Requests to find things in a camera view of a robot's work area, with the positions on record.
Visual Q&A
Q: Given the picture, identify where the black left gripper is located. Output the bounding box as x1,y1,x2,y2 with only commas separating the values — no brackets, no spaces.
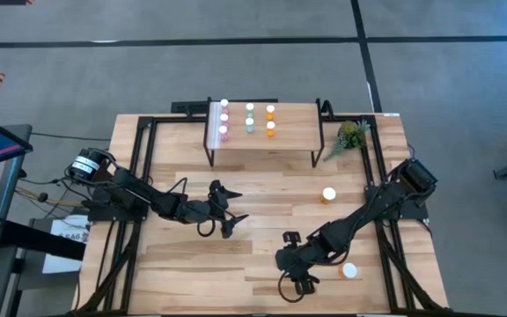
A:
181,179,251,240

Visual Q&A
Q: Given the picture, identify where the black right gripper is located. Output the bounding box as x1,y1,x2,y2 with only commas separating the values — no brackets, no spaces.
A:
275,230,326,297

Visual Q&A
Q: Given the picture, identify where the black power strip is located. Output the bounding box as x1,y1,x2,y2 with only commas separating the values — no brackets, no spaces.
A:
170,100,210,114

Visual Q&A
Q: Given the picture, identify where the potted green succulent plant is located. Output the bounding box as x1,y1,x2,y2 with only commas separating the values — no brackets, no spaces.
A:
322,119,371,163

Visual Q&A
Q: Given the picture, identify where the white paper sheet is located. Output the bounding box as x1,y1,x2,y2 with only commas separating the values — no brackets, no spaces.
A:
41,214,92,275

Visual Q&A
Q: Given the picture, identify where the grey monitor cart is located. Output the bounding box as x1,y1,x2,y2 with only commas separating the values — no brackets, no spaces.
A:
0,124,87,317

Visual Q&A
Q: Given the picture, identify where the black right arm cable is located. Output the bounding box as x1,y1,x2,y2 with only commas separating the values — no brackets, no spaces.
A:
277,270,310,304

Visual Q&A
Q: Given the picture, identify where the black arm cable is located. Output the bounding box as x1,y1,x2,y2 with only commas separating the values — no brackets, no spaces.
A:
277,270,310,304
195,217,217,239

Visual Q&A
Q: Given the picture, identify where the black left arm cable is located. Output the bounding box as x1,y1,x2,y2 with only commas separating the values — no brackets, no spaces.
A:
195,217,217,239

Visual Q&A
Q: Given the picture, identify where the wooden shelf black metal frame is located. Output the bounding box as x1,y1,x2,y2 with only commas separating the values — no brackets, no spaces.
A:
202,97,325,169

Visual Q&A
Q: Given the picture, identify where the yellow and black cable bundle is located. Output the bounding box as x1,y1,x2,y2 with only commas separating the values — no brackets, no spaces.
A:
15,173,105,210

